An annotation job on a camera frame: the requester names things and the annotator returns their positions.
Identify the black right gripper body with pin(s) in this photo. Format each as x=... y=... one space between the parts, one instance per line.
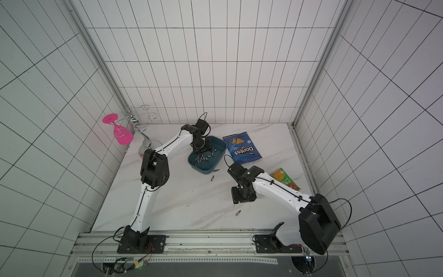
x=243 y=197

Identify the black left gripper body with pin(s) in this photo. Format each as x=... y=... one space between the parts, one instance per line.
x=201 y=145

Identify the teal plastic storage box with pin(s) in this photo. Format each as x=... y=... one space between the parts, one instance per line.
x=206 y=167

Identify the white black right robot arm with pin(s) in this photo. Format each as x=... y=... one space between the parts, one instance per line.
x=316 y=225

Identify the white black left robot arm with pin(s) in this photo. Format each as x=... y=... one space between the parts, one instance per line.
x=154 y=174

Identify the green orange snack bag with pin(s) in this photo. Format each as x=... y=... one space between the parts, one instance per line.
x=281 y=176

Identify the blue Doritos chip bag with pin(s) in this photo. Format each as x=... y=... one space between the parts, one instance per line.
x=241 y=148

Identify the chrome lamp with pink shades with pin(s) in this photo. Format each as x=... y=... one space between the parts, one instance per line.
x=124 y=129

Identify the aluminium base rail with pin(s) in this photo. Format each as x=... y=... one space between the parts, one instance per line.
x=247 y=245

